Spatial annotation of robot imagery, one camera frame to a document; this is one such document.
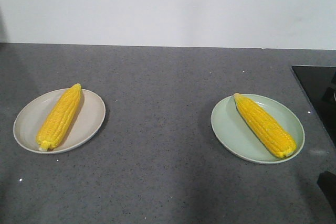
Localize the yellow corn cob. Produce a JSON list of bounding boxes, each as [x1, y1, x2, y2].
[[234, 93, 297, 158], [36, 83, 81, 152]]

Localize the black glass cooktop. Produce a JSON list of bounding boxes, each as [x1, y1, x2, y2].
[[291, 65, 335, 149]]

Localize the green round plate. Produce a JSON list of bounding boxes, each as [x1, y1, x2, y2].
[[211, 94, 305, 164]]

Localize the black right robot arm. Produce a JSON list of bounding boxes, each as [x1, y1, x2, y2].
[[317, 171, 336, 212]]

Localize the beige round plate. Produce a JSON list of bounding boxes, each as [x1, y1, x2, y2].
[[13, 89, 106, 154]]

